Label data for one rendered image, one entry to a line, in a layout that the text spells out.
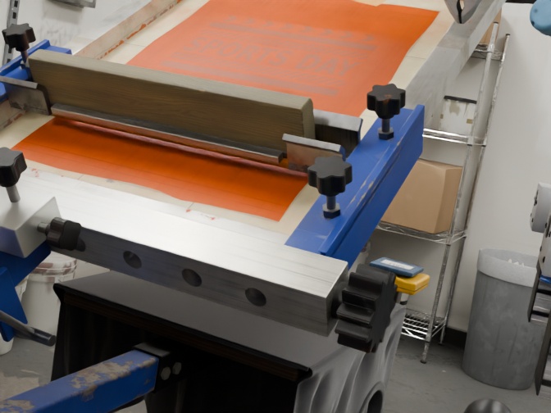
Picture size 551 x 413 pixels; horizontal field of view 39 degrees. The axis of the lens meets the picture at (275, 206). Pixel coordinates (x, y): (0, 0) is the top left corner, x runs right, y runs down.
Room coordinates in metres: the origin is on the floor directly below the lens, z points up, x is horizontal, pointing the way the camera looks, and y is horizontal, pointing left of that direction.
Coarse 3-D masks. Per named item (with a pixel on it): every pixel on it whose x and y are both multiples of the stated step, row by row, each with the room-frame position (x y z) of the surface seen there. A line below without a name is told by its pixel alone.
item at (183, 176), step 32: (352, 0) 1.41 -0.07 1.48; (384, 32) 1.29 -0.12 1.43; (416, 32) 1.28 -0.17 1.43; (384, 64) 1.19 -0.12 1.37; (320, 96) 1.12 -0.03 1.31; (352, 96) 1.11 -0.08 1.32; (160, 160) 1.00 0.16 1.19; (192, 160) 0.99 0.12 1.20; (224, 160) 0.99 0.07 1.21; (192, 192) 0.93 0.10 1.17; (224, 192) 0.93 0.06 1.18; (256, 192) 0.93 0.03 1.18; (288, 192) 0.92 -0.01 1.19
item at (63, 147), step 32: (224, 0) 1.45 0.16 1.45; (256, 0) 1.44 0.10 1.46; (288, 0) 1.43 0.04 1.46; (320, 0) 1.42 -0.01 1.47; (192, 32) 1.34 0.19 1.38; (128, 64) 1.25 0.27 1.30; (64, 128) 1.09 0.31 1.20; (96, 128) 1.08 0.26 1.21; (32, 160) 1.02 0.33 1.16; (64, 160) 1.01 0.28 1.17; (96, 160) 1.01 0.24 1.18; (128, 160) 1.00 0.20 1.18
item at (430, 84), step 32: (160, 0) 1.40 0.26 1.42; (96, 32) 1.27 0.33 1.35; (128, 32) 1.33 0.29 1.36; (448, 32) 1.19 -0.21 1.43; (480, 32) 1.24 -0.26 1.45; (448, 64) 1.10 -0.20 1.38; (416, 96) 1.03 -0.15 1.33; (0, 128) 1.09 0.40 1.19; (96, 192) 0.89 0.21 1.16; (224, 224) 0.82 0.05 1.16
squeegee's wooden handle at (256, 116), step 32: (32, 64) 1.05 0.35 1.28; (64, 64) 1.02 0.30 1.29; (96, 64) 1.01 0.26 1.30; (64, 96) 1.05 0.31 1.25; (96, 96) 1.02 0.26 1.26; (128, 96) 1.00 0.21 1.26; (160, 96) 0.97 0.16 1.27; (192, 96) 0.95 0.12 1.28; (224, 96) 0.93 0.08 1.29; (256, 96) 0.91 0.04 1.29; (288, 96) 0.91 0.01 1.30; (192, 128) 0.97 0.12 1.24; (224, 128) 0.95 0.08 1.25; (256, 128) 0.93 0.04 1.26; (288, 128) 0.90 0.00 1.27
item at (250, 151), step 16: (64, 112) 1.05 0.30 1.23; (80, 112) 1.04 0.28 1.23; (96, 112) 1.04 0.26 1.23; (128, 128) 1.01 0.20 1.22; (144, 128) 0.99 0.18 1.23; (160, 128) 0.99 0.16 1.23; (192, 144) 0.97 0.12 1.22; (208, 144) 0.96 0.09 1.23; (224, 144) 0.95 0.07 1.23; (240, 144) 0.95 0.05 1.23; (272, 160) 0.92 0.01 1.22
